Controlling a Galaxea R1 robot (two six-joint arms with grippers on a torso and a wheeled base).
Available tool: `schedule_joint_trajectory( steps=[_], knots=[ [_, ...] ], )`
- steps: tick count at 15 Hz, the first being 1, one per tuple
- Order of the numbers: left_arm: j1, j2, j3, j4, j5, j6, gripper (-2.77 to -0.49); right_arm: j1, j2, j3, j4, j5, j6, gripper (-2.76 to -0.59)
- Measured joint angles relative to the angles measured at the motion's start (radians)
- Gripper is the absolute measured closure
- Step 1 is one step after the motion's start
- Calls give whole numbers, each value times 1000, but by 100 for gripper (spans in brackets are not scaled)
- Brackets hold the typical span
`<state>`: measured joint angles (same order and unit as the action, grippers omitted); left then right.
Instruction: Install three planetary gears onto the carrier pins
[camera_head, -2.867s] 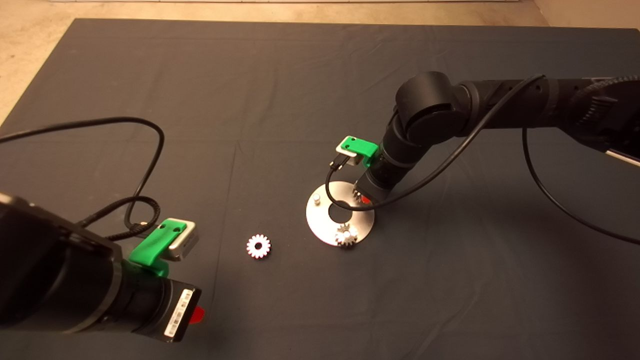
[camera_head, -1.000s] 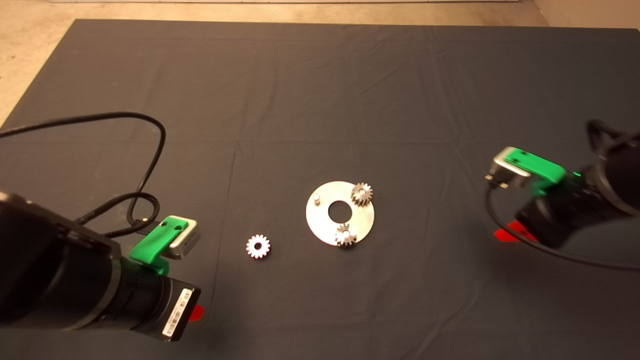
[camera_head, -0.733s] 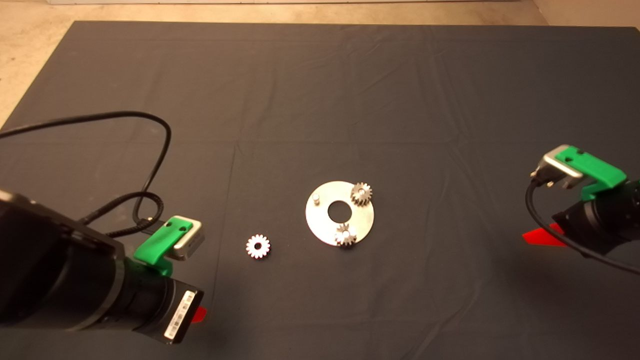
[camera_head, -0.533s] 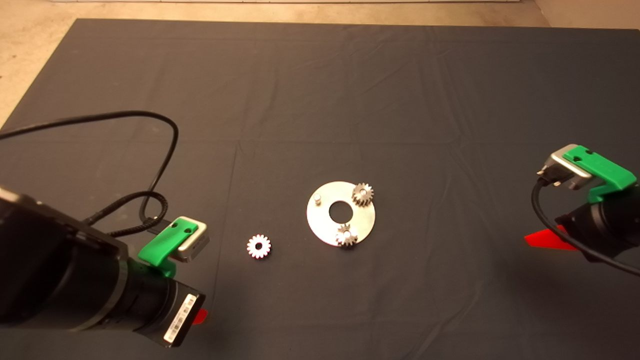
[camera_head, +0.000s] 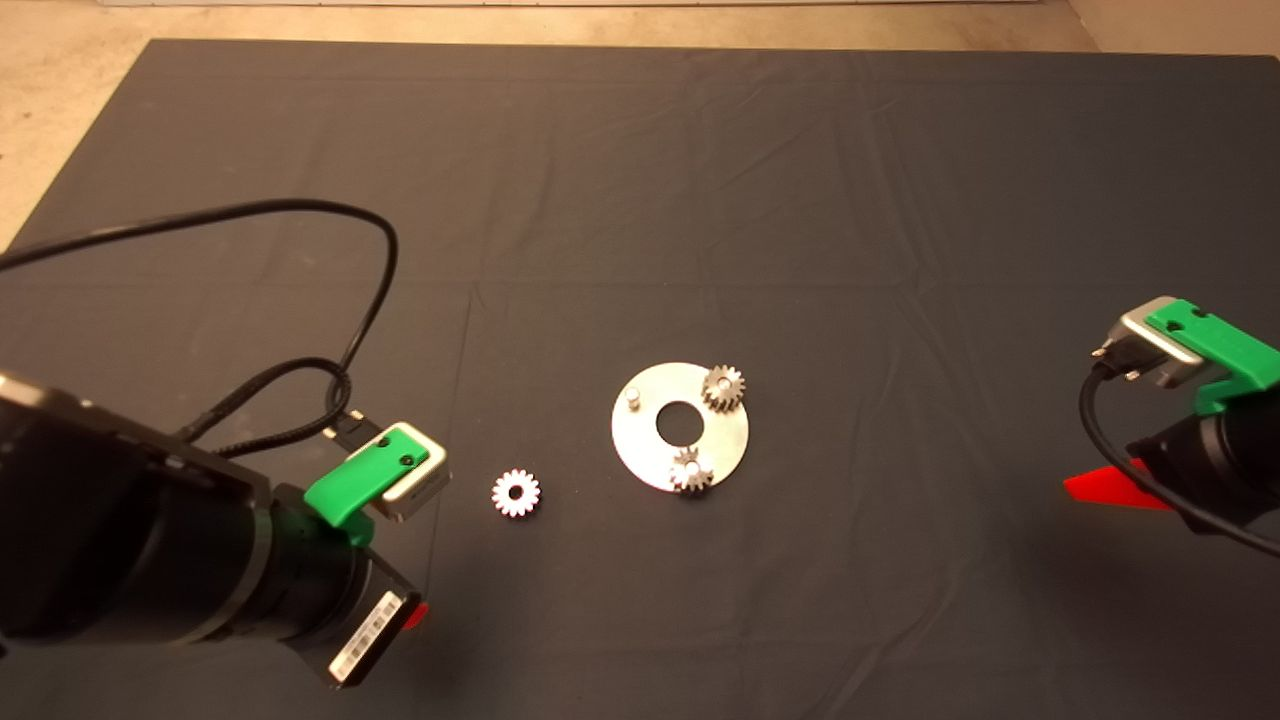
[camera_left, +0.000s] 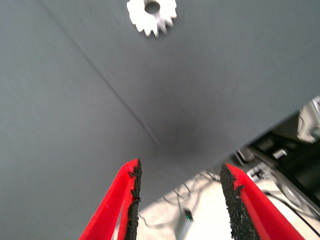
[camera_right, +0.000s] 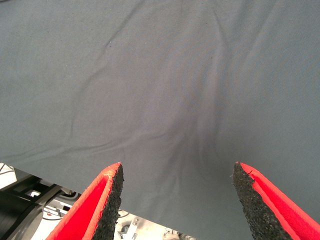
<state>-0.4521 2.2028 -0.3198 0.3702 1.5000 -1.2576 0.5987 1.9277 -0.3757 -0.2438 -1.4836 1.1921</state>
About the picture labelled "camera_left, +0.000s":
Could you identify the steel planetary gear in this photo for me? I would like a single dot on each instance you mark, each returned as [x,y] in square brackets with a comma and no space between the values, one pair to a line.
[140,20]

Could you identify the grey plug with green light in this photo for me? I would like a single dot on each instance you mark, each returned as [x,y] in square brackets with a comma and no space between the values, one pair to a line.
[187,220]

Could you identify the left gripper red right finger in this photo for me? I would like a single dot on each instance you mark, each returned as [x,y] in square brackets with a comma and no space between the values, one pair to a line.
[255,215]

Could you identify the grey plastic housing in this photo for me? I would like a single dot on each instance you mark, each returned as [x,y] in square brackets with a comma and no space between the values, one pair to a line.
[256,172]

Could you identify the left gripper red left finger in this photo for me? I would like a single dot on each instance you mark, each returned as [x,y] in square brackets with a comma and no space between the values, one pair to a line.
[107,215]

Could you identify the black machine frame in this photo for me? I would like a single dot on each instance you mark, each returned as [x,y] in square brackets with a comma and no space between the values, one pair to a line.
[300,165]

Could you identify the dark grey table cloth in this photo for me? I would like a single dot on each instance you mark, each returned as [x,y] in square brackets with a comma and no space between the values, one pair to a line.
[75,100]

